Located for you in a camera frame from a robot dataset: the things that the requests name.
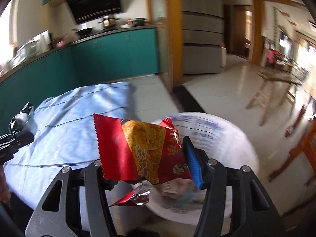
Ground steel stock pot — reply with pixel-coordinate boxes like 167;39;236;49
99;15;120;29

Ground white bowl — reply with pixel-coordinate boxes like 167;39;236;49
120;24;133;29

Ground pink bowl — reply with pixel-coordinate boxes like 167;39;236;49
56;40;68;48

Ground black lidded pot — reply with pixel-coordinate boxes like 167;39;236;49
132;18;148;27

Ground blue tablecloth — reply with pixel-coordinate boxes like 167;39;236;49
3;81;139;232

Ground black range hood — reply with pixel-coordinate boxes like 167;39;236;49
66;0;123;25

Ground wooden chair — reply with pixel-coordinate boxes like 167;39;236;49
268;96;315;186

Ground teal lower cabinets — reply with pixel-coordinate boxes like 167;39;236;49
1;26;160;134

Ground black wok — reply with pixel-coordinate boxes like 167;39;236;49
72;27;94;38

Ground red snack wrapper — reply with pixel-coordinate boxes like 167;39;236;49
93;113;193;207

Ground white dish rack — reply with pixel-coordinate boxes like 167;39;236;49
13;40;39;66

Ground dark green foil wrapper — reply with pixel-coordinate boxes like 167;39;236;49
8;102;38;137

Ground grey refrigerator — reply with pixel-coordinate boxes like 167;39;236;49
182;0;224;74

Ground wooden stool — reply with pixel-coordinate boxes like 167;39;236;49
245;69;303;126

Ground white lined trash bin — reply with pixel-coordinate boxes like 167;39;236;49
146;112;259;225

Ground left hand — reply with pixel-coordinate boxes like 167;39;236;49
0;165;11;203

